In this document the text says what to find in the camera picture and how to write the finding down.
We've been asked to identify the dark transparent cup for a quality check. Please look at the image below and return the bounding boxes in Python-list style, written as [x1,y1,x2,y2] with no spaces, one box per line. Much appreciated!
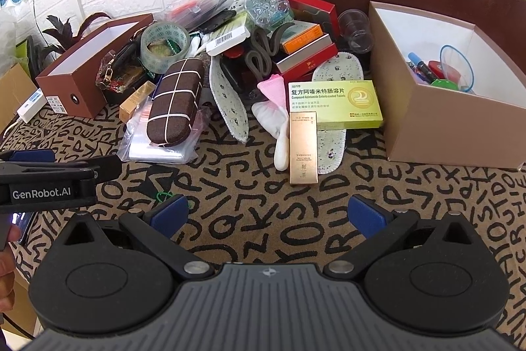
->
[338,9,375,55]

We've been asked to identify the large beige cardboard box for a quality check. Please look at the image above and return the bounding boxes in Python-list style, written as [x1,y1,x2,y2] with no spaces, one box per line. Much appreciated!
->
[368,1,526,171]

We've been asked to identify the letter-print covered desktop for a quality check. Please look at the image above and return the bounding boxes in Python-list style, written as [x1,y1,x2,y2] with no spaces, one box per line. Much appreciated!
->
[0,102,526,337]

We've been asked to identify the green round lid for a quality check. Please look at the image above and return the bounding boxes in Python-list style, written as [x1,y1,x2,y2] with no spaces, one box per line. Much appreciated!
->
[429,77,462,91]

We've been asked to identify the clear plastic bags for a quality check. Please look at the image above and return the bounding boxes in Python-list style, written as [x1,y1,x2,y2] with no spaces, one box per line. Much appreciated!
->
[117,104,206,165]

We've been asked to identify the slim gold box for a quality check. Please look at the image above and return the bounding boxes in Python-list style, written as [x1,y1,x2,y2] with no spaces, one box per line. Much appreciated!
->
[289,112,320,186]

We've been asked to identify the person's left hand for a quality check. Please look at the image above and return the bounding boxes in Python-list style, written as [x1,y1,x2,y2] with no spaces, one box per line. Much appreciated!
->
[0,225,22,313]

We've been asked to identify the orange box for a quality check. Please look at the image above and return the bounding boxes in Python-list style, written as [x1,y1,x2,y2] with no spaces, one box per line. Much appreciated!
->
[280,23,323,55]

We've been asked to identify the blue marker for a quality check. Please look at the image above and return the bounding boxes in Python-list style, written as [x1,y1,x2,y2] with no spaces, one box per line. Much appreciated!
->
[408,52,437,84]

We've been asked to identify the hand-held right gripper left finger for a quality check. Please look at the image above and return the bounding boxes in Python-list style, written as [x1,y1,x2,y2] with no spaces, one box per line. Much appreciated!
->
[49,194,216,282]

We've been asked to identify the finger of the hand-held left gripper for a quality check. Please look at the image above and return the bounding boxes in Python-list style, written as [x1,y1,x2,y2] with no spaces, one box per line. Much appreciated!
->
[0,148,57,165]
[53,154,124,184]

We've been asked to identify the green medicine box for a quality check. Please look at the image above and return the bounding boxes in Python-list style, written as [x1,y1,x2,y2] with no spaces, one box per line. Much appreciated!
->
[288,80,385,131]

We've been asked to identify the white plastic spoon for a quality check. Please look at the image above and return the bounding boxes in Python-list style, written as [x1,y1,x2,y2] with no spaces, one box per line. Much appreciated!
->
[189,32,214,58]

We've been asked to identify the pink and white brush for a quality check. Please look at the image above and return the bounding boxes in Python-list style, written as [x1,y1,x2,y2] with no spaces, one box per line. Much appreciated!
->
[257,73,294,172]

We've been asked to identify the white barcode package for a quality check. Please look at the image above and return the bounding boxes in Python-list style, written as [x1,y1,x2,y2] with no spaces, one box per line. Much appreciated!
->
[205,13,251,56]

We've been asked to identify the clear plastic bottle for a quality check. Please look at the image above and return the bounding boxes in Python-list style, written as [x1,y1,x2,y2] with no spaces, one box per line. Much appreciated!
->
[244,0,293,32]

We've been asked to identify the white power strip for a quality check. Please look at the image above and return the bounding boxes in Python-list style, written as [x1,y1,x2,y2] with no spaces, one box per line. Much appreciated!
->
[16,88,48,125]

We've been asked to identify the small gold box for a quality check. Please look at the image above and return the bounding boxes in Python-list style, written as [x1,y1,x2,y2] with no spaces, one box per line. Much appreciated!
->
[119,81,157,120]

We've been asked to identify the clear tape roll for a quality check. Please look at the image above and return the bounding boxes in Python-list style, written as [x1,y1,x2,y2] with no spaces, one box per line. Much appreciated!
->
[140,22,192,74]

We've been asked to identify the floral fabric insole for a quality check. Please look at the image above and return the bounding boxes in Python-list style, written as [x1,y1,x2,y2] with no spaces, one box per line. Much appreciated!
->
[208,55,249,143]
[311,52,366,175]

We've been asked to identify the white fluffy puff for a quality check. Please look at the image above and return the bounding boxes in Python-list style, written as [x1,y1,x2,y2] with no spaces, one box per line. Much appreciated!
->
[251,101,288,138]

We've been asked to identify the pen blister pack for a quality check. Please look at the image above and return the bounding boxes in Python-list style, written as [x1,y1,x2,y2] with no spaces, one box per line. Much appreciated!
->
[166,0,235,32]

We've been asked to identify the red and white box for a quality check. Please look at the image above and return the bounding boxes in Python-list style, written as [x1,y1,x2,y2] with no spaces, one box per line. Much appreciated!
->
[275,34,338,79]

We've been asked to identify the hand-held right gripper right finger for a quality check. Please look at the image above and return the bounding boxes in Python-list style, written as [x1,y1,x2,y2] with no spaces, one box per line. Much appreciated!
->
[324,194,491,282]

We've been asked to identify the brown shoe box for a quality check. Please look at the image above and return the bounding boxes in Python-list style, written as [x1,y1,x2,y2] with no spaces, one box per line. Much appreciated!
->
[35,14,155,118]

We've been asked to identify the red round toy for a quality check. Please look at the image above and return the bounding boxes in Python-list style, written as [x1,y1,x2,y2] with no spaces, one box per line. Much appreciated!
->
[427,60,461,81]

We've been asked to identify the black flat case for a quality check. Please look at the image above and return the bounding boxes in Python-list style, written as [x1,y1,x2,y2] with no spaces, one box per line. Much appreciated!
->
[220,56,255,97]

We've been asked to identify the brown checked glasses case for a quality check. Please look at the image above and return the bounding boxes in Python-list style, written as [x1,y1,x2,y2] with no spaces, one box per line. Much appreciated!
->
[147,57,203,148]

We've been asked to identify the clear bowl blue rim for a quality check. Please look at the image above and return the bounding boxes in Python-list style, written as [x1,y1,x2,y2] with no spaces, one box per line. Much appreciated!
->
[440,44,477,94]

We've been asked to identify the dark leafy plant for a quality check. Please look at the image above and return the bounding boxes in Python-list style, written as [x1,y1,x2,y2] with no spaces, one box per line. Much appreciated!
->
[27,13,111,68]

